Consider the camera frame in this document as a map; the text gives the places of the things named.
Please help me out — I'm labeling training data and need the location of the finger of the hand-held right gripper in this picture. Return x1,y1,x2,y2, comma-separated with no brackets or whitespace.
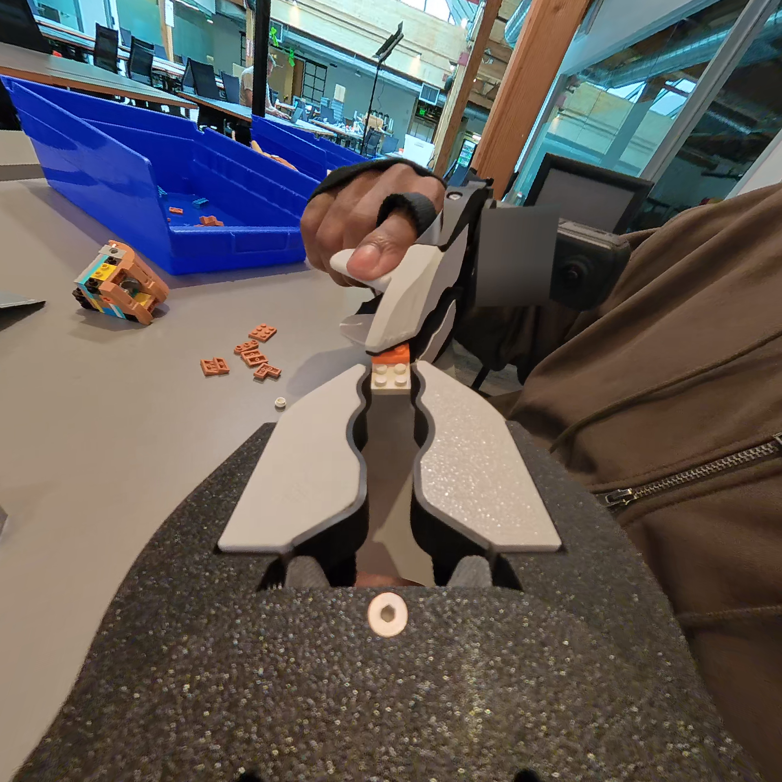
420,292,460,365
364,241,458,356

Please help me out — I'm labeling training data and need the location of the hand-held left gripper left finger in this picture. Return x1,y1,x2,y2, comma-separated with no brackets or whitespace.
217,363,371,572

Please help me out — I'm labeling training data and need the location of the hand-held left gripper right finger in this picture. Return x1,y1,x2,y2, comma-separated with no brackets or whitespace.
412,360,563,572

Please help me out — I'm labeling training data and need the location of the white brick plate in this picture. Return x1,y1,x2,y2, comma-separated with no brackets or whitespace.
371,362,411,397

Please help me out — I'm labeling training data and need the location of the pile of brown bricks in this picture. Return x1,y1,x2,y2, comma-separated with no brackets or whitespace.
168,206,228,229

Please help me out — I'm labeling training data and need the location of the blue plastic bin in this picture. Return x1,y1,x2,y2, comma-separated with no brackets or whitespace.
0,76,323,277
250,115,370,184

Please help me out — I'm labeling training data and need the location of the person's right forearm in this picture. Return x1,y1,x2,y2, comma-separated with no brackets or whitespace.
455,183,782,392

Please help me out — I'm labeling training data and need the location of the grey desk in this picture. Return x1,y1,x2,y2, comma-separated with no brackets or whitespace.
0,131,532,782

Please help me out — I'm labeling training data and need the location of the long office desk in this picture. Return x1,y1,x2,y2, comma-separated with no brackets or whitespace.
0,42,199,111

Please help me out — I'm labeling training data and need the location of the person's right hand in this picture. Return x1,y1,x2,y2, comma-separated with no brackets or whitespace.
299,171,428,288

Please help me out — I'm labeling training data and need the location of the black framed monitor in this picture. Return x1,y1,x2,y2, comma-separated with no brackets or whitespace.
524,153,656,234

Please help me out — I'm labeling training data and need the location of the brown brick model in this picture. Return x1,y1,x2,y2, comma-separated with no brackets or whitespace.
250,139,300,173

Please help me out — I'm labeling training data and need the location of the wooden pillar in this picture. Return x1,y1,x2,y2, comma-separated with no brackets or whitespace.
470,0,593,202
433,0,502,178

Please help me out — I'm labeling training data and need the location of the person's brown jacket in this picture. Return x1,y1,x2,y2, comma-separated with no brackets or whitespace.
489,333,782,782

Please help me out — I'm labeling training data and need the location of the brown yellow brick assembly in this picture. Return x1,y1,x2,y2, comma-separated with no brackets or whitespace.
72,240,171,326

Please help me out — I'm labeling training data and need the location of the black pole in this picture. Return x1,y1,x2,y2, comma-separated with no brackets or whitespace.
252,0,272,117

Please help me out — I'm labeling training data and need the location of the grey instruction booklet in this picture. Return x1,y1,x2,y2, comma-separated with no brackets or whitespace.
0,292,46,334

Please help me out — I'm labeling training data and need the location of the black office chair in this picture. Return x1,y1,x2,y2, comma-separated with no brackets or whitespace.
127,37,156,83
92,23,121,75

